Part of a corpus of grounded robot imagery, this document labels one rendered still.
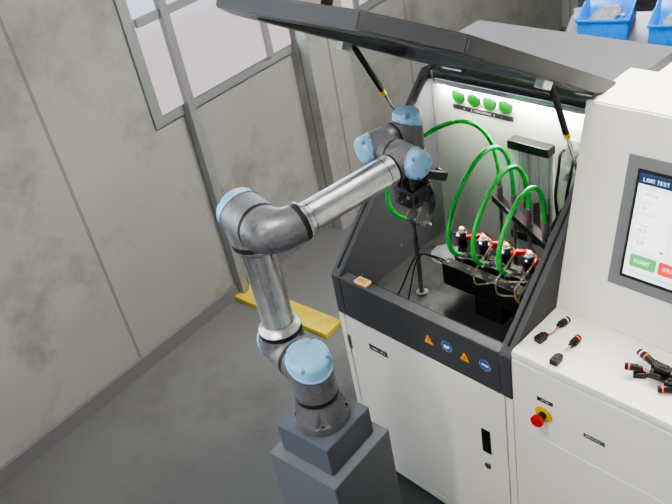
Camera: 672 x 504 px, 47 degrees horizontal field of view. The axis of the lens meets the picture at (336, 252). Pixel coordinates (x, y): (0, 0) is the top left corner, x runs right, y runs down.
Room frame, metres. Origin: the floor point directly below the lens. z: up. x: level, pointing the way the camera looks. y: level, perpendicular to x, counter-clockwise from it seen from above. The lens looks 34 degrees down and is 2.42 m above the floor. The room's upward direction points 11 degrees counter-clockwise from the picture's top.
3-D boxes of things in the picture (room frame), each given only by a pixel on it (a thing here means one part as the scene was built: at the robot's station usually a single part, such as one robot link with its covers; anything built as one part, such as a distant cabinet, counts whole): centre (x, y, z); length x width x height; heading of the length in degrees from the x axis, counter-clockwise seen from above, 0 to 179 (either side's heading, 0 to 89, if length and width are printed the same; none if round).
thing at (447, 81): (2.10, -0.60, 1.43); 0.54 x 0.03 x 0.02; 38
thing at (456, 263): (1.84, -0.46, 0.91); 0.34 x 0.10 x 0.15; 38
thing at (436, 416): (1.78, -0.19, 0.44); 0.65 x 0.02 x 0.68; 38
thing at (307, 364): (1.49, 0.13, 1.07); 0.13 x 0.12 x 0.14; 27
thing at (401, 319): (1.79, -0.20, 0.87); 0.62 x 0.04 x 0.16; 38
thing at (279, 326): (1.60, 0.19, 1.27); 0.15 x 0.12 x 0.55; 27
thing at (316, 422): (1.48, 0.12, 0.95); 0.15 x 0.15 x 0.10
